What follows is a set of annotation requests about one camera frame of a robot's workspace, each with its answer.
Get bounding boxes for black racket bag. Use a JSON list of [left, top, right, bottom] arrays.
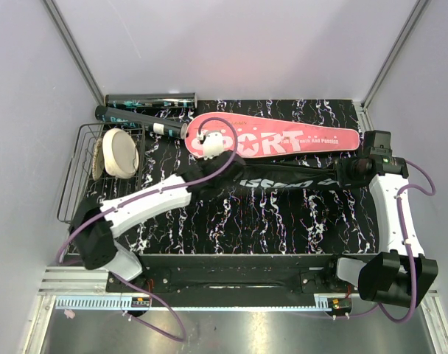
[[186, 162, 343, 192]]

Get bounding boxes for pink racket cover bag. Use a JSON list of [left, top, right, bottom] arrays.
[[184, 112, 360, 159]]

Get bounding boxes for black teal shuttlecock tube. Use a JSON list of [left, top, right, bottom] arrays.
[[104, 93, 197, 109]]

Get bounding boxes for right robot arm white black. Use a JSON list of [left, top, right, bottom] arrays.
[[322, 131, 438, 309]]

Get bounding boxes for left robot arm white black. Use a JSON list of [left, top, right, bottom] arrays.
[[69, 151, 245, 292]]

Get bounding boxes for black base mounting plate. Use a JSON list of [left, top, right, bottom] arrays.
[[129, 267, 358, 296]]

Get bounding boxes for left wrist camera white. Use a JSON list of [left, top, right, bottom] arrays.
[[197, 131, 224, 159]]

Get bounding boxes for black wire basket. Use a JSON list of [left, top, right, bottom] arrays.
[[57, 122, 146, 224]]

